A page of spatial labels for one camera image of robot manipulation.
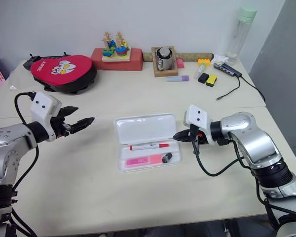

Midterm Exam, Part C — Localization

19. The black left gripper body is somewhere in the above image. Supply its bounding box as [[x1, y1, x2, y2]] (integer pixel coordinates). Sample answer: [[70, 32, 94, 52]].
[[50, 115, 73, 138]]

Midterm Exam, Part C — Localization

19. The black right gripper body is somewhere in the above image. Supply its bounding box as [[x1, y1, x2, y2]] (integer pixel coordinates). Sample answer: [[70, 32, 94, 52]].
[[186, 128, 209, 145]]

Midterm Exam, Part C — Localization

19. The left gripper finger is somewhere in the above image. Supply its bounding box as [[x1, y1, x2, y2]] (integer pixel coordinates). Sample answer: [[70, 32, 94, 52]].
[[69, 117, 95, 135], [58, 106, 79, 119]]

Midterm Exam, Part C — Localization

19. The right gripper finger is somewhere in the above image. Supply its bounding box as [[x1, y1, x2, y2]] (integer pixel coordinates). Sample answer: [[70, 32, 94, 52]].
[[173, 129, 191, 137], [173, 134, 192, 142]]

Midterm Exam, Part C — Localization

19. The black and grey cylindrical part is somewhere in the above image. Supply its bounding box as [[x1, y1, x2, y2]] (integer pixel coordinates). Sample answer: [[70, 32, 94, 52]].
[[161, 153, 174, 164]]

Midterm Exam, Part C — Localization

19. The white plastic pencil case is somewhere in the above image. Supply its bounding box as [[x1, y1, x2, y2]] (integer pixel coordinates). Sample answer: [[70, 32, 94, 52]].
[[113, 112, 183, 174]]

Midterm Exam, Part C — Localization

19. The red whiteboard marker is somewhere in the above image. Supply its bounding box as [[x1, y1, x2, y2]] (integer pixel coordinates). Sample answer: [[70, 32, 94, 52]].
[[129, 142, 170, 152]]

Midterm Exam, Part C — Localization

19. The pink highlighter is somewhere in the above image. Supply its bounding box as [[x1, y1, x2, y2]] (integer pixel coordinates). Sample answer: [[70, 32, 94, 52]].
[[124, 154, 164, 167]]

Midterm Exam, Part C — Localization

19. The red cartoon punching pad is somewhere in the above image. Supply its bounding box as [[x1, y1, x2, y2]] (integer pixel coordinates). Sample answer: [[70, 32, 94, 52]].
[[30, 55, 98, 95]]

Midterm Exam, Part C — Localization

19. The purple-capped glue stick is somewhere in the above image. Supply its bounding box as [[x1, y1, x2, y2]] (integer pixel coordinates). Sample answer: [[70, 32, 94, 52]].
[[165, 75, 190, 83]]

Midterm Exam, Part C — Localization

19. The clear plastic bag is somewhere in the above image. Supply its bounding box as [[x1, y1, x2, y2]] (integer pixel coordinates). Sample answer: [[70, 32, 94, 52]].
[[9, 81, 24, 91]]

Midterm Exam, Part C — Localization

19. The black whiteboard eraser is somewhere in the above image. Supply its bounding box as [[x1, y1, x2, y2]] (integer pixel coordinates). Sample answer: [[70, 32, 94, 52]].
[[197, 72, 210, 83]]

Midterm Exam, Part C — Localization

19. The yellow and black eraser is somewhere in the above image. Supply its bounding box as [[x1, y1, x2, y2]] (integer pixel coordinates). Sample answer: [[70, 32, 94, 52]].
[[206, 74, 218, 88]]

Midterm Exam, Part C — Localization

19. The metal cup in wooden tray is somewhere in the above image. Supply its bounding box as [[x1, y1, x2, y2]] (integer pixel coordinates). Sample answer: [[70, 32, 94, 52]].
[[151, 45, 179, 78]]

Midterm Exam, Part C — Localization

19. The clear small plastic tube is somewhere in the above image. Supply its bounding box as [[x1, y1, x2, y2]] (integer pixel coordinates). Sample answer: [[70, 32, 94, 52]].
[[194, 64, 206, 80]]

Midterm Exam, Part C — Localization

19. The wooden colourful stacking toy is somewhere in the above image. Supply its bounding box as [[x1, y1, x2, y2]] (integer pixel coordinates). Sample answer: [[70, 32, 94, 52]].
[[101, 31, 131, 63]]

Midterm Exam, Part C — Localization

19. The grey USB hub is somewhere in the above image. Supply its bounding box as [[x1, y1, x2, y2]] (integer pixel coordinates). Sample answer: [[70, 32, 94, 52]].
[[213, 62, 243, 78]]

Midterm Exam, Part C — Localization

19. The stainless steel mug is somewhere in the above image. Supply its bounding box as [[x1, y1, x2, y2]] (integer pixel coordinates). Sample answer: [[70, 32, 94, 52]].
[[155, 46, 175, 71]]

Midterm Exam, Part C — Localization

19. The brown-green rolled mat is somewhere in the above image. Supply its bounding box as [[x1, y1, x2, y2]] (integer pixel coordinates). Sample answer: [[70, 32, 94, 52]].
[[142, 51, 214, 63]]

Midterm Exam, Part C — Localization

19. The red brick block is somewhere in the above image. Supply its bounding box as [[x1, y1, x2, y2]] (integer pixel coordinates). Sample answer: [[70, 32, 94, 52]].
[[90, 47, 144, 72]]

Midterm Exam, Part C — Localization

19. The white crumpled tissue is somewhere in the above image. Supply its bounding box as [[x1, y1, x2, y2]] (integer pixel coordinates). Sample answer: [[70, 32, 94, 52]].
[[212, 54, 230, 64]]

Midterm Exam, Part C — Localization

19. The clear bottle with green lid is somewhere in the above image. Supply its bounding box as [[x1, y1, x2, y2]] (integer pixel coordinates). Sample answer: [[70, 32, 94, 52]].
[[225, 6, 259, 66]]

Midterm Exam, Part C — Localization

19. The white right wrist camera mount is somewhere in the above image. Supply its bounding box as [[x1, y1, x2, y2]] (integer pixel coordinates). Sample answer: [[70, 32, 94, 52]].
[[183, 104, 214, 145]]

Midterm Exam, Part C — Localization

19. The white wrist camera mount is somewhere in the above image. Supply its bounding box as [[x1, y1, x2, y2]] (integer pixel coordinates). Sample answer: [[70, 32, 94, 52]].
[[183, 104, 214, 145], [29, 91, 63, 143]]

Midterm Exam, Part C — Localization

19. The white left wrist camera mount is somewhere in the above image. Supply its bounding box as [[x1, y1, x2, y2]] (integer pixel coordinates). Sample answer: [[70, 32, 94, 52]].
[[29, 91, 63, 143]]

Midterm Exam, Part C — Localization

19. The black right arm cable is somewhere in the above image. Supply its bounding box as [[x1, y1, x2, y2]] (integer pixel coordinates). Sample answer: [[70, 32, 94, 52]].
[[190, 124, 277, 230]]

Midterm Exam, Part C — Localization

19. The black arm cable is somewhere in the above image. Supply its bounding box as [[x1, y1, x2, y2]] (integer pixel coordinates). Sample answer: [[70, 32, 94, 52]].
[[13, 91, 40, 237], [190, 124, 277, 230]]

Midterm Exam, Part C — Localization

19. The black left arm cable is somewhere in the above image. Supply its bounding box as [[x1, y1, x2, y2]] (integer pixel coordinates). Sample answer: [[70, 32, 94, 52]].
[[13, 91, 40, 237]]

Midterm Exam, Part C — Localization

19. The black USB hub cable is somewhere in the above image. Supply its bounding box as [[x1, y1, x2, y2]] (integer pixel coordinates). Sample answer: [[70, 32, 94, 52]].
[[216, 75, 266, 102]]

